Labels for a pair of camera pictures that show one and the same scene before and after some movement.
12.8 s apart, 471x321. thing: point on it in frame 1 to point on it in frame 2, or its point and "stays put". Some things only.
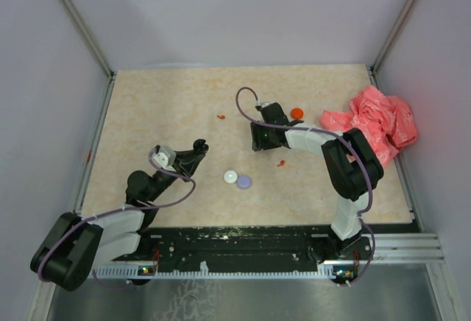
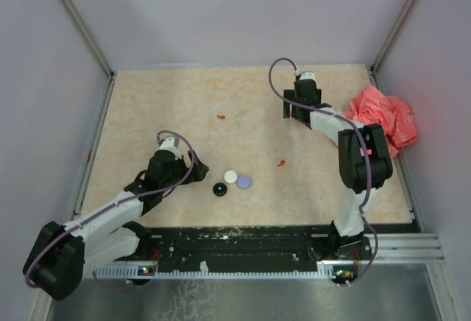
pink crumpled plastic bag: (386, 120) stays put
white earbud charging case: (230, 177) stays put
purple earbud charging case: (243, 182) stays put
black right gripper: (258, 143) to (286, 110)
